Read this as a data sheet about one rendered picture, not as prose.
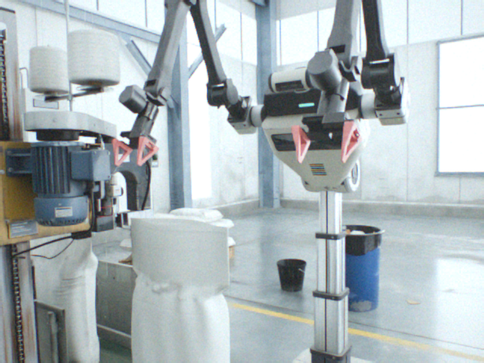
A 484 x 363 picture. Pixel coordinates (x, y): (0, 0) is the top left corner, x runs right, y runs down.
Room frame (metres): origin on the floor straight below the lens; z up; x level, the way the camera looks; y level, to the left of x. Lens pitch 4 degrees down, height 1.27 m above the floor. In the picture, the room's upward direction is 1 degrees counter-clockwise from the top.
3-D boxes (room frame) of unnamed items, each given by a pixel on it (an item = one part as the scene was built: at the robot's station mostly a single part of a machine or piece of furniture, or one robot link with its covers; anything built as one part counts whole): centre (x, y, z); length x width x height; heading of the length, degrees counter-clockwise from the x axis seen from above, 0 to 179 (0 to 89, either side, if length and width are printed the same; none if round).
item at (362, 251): (3.36, -0.95, 0.32); 0.51 x 0.48 x 0.65; 146
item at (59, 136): (1.20, 0.55, 1.35); 0.12 x 0.12 x 0.04
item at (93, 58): (1.33, 0.48, 1.61); 0.17 x 0.17 x 0.17
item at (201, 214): (5.10, 0.61, 0.56); 0.67 x 0.43 x 0.15; 56
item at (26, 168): (1.22, 0.64, 1.27); 0.12 x 0.09 x 0.09; 146
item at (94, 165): (1.19, 0.45, 1.25); 0.10 x 0.08 x 0.12; 171
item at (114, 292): (2.14, 0.80, 0.54); 1.05 x 0.02 x 0.41; 56
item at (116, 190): (1.48, 0.47, 1.14); 0.05 x 0.04 x 0.16; 146
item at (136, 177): (1.67, 0.57, 1.21); 0.30 x 0.25 x 0.30; 56
